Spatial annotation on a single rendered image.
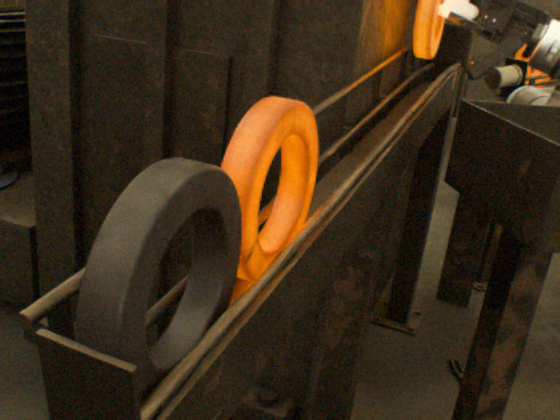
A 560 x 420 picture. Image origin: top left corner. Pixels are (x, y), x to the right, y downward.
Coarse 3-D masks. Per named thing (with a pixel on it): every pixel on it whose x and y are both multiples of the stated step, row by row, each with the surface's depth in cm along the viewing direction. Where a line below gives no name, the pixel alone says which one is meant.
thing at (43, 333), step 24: (48, 336) 36; (48, 360) 37; (72, 360) 36; (96, 360) 35; (120, 360) 35; (48, 384) 38; (72, 384) 37; (96, 384) 36; (120, 384) 35; (48, 408) 39; (72, 408) 38; (96, 408) 37; (120, 408) 36
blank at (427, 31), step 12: (420, 0) 107; (432, 0) 107; (444, 0) 115; (420, 12) 108; (432, 12) 107; (420, 24) 108; (432, 24) 108; (420, 36) 109; (432, 36) 111; (420, 48) 112; (432, 48) 114
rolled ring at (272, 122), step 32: (256, 128) 52; (288, 128) 55; (224, 160) 51; (256, 160) 50; (288, 160) 64; (256, 192) 52; (288, 192) 65; (256, 224) 54; (288, 224) 64; (256, 256) 55
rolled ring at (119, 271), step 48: (144, 192) 38; (192, 192) 40; (96, 240) 36; (144, 240) 36; (240, 240) 51; (96, 288) 35; (144, 288) 37; (192, 288) 50; (96, 336) 36; (144, 336) 38; (192, 336) 47; (144, 384) 40
